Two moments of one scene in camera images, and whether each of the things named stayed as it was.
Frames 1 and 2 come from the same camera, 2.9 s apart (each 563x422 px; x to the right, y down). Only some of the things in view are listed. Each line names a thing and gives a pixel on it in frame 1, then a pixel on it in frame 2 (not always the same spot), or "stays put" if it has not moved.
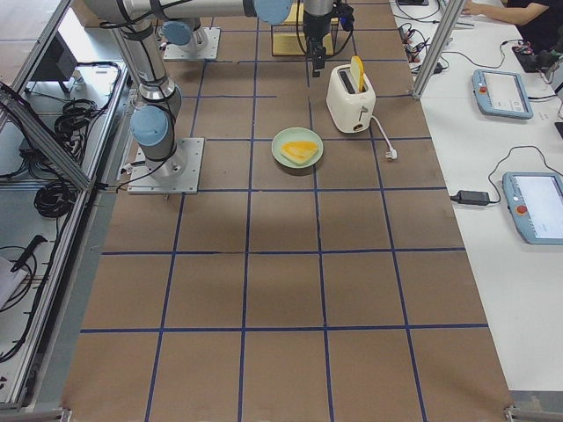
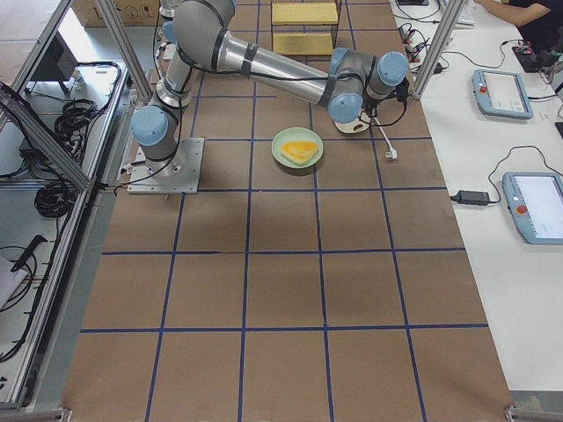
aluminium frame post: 439,48 stays put
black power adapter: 469,197 stays put
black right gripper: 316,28 to 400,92
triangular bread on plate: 298,151 stays put
